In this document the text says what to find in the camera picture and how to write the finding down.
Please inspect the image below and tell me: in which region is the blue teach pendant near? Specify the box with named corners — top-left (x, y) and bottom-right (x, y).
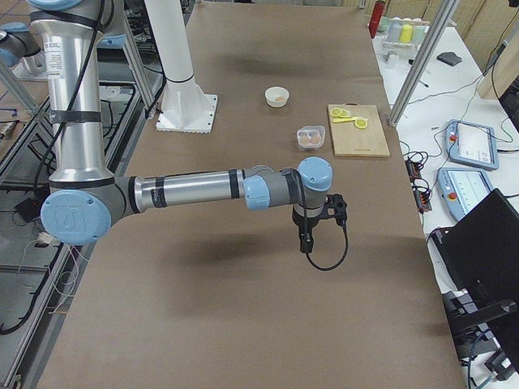
top-left (437, 168), bottom-right (494, 221)

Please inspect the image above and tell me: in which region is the yellow plastic knife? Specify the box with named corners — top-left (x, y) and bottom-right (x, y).
top-left (332, 117), bottom-right (368, 123)

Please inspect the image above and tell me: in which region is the bamboo cutting board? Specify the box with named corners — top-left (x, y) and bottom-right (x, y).
top-left (328, 105), bottom-right (390, 157)

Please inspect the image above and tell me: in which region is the yellow cup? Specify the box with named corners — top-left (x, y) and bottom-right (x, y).
top-left (399, 24), bottom-right (413, 44)

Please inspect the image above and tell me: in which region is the white ceramic bowl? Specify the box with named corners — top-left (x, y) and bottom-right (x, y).
top-left (264, 86), bottom-right (290, 108)

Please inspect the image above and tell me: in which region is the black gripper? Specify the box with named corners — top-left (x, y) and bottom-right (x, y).
top-left (292, 194), bottom-right (348, 253)

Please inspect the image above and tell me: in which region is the blue teach pendant far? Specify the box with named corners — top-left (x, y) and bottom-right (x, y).
top-left (445, 119), bottom-right (500, 170)

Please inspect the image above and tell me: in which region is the clear plastic egg box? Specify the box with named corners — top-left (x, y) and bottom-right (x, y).
top-left (296, 125), bottom-right (326, 152)

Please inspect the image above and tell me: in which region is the lemon slice near handle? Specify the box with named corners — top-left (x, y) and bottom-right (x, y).
top-left (329, 107), bottom-right (339, 118)

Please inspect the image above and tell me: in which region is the white pedestal column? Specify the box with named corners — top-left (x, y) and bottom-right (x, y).
top-left (145, 0), bottom-right (218, 134)

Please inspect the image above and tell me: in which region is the grey cup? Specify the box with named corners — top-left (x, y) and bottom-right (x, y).
top-left (387, 21), bottom-right (402, 42)

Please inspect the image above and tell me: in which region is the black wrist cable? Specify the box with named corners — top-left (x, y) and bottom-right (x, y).
top-left (294, 169), bottom-right (350, 271)

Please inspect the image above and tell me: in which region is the blue teach pendant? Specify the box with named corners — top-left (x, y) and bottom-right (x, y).
top-left (437, 168), bottom-right (494, 221)
top-left (445, 119), bottom-right (500, 170)

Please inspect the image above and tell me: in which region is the red thermos bottle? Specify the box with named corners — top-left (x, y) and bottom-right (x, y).
top-left (368, 0), bottom-right (385, 39)

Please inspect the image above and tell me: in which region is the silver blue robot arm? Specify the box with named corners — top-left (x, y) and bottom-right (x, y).
top-left (30, 1), bottom-right (347, 254)

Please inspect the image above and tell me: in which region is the lemon slice by blade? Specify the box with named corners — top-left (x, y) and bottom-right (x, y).
top-left (354, 117), bottom-right (368, 129)

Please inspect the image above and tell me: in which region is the aluminium frame post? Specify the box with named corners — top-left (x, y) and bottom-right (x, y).
top-left (388, 0), bottom-right (460, 127)

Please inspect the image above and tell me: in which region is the black monitor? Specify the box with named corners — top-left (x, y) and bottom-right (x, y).
top-left (429, 189), bottom-right (518, 381)

